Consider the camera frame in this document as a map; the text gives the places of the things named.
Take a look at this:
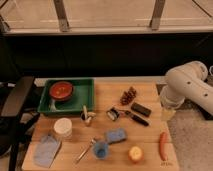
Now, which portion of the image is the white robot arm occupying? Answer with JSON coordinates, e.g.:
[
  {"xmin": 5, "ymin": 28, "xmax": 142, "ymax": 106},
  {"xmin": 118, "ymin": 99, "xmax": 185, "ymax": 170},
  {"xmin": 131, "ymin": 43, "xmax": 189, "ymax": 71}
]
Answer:
[{"xmin": 160, "ymin": 61, "xmax": 213, "ymax": 120}]

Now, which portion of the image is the small cup with sticks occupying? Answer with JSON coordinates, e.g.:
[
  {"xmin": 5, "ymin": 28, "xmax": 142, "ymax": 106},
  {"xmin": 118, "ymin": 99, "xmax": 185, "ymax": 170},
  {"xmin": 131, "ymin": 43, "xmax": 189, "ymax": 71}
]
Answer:
[{"xmin": 81, "ymin": 106, "xmax": 96, "ymax": 126}]

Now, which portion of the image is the white paper cup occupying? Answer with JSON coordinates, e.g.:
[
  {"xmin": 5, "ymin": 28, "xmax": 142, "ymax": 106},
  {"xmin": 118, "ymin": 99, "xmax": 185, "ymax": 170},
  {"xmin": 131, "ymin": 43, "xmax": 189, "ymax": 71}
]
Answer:
[{"xmin": 54, "ymin": 118, "xmax": 72, "ymax": 138}]

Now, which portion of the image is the blue plastic cup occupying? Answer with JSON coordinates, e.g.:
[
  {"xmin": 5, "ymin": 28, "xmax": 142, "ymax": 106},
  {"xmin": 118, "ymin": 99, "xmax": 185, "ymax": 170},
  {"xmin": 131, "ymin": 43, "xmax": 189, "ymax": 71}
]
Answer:
[{"xmin": 93, "ymin": 141, "xmax": 109, "ymax": 159}]

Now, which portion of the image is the green plastic tray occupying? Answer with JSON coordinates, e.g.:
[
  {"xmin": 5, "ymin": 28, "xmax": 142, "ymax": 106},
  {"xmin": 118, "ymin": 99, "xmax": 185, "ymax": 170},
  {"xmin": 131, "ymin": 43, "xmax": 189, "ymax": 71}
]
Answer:
[{"xmin": 38, "ymin": 78, "xmax": 94, "ymax": 116}]

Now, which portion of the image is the small black silver can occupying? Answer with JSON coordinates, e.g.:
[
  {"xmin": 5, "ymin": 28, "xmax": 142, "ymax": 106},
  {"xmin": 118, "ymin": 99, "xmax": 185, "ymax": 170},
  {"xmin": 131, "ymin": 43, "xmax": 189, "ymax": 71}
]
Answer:
[{"xmin": 106, "ymin": 107, "xmax": 120, "ymax": 121}]

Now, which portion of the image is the black rectangular block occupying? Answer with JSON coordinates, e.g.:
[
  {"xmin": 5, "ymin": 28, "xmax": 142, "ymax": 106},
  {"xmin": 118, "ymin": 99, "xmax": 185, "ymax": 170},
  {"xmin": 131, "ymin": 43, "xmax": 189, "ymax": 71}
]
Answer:
[{"xmin": 131, "ymin": 103, "xmax": 151, "ymax": 117}]

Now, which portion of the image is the red bowl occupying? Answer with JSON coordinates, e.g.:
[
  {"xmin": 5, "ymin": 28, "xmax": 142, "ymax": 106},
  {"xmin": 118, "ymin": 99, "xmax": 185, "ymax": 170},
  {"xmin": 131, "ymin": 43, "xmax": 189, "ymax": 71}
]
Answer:
[{"xmin": 49, "ymin": 81, "xmax": 73, "ymax": 101}]

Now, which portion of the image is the yellow red apple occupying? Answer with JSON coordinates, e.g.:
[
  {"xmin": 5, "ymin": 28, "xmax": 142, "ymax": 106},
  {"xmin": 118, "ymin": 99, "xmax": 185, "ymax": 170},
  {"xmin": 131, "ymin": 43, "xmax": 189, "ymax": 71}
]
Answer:
[{"xmin": 128, "ymin": 146, "xmax": 143, "ymax": 163}]

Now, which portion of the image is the blue folded cloth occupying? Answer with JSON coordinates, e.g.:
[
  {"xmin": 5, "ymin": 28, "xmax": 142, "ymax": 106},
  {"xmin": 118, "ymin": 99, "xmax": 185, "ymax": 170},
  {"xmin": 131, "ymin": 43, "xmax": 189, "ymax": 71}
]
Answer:
[{"xmin": 33, "ymin": 135, "xmax": 61, "ymax": 168}]

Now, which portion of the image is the black office chair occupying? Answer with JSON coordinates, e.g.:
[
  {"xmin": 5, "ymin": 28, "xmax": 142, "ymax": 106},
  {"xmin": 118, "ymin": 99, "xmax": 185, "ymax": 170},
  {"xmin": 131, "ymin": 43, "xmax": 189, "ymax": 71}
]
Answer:
[{"xmin": 0, "ymin": 76, "xmax": 40, "ymax": 171}]

